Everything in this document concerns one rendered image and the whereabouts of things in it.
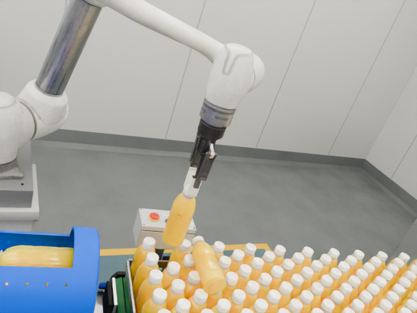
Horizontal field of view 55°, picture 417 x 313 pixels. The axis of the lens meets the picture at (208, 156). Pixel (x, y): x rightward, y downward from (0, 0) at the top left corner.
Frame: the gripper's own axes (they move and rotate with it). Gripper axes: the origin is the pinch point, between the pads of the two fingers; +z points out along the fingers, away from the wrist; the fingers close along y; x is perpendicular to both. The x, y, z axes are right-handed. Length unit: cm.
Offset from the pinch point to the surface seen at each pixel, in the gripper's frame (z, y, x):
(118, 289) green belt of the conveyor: 47.1, -2.1, -11.9
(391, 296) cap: 26, 19, 80
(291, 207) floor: 136, -193, 196
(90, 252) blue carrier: 13.7, 16.7, -27.4
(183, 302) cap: 26.2, 21.3, 0.0
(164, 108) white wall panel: 88, -272, 63
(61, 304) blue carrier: 21.7, 26.0, -32.9
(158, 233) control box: 29.2, -11.1, -1.1
